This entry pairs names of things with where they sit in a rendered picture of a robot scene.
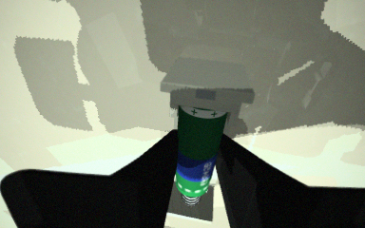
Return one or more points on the green cylindrical battery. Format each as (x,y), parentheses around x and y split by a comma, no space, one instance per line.
(199,132)

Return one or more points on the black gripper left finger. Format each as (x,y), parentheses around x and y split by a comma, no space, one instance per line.
(135,196)

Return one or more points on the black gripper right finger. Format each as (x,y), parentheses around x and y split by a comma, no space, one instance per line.
(256,194)

